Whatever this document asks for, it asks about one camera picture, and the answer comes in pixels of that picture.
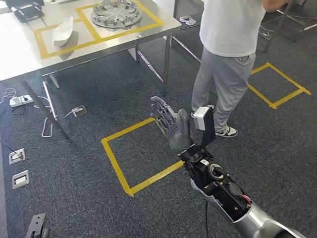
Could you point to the white cloth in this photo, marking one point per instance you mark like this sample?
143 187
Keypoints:
188 20

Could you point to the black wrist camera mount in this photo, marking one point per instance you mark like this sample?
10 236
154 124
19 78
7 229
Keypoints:
210 128
35 225

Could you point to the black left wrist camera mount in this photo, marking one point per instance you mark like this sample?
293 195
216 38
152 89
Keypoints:
35 225

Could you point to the person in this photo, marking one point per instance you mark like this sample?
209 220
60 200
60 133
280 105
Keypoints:
230 75

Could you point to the grey wheel hubcap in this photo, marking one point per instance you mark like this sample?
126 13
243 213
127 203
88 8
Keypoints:
116 14

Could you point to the steel side table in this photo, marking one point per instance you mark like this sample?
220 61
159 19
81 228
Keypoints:
186 49

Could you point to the white partition panel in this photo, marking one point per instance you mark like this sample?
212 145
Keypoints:
163 3

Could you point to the black remote controller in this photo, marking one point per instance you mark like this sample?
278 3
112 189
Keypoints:
28 13

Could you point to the white power strip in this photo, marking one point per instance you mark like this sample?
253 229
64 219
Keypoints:
21 100

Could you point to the steel frame table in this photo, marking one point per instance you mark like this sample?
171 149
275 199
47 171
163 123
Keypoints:
284 19

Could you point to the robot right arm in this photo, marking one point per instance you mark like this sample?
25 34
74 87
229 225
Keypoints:
223 193

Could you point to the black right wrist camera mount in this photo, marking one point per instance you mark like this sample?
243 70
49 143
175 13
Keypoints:
210 128

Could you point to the white plastic shell part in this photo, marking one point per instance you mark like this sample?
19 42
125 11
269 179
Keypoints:
62 33

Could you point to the yellow square floor tape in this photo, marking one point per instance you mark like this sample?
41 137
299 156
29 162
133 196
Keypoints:
279 101
116 167

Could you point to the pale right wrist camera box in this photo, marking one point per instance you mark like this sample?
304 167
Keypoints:
201 119

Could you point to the steel workbench table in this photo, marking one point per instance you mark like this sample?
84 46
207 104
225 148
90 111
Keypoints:
14 49

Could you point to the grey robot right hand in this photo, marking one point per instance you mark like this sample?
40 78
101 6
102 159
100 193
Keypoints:
180 134

